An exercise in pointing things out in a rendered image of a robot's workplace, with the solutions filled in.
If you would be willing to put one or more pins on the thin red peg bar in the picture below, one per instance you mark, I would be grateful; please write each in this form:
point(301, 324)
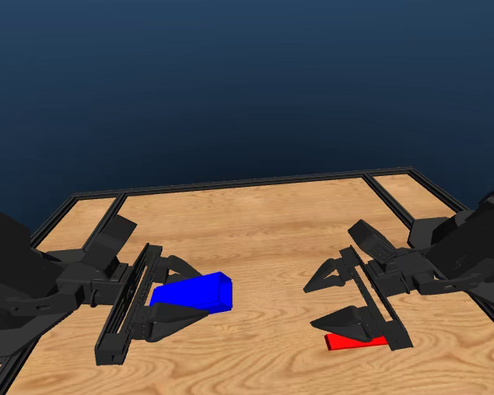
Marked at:
point(341, 345)

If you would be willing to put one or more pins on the black table frame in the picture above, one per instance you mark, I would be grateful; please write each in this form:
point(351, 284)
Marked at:
point(247, 183)

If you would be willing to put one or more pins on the blue hollow socket block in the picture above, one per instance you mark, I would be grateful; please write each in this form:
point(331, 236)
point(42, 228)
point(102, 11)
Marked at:
point(193, 292)

